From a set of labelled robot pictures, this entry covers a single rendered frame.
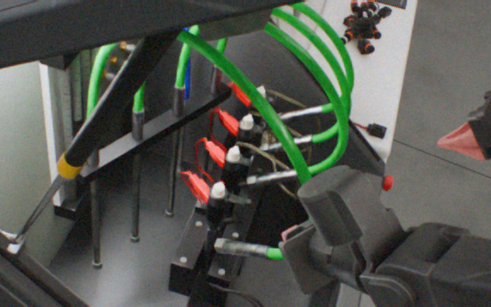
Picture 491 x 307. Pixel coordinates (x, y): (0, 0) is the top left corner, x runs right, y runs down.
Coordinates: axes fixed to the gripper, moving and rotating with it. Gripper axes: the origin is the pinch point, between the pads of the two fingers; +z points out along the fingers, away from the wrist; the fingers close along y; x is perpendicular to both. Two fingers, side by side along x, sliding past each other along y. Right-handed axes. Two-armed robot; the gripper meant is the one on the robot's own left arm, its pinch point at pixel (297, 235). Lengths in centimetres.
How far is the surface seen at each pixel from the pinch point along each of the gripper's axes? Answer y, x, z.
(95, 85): 12.0, -26.4, 17.8
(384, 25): -64, -11, 69
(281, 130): -0.5, -14.1, -8.0
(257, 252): 4.3, 1.2, 5.5
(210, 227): 4.5, 0.6, 24.6
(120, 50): 1, -30, 51
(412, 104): -133, 39, 185
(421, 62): -158, 28, 205
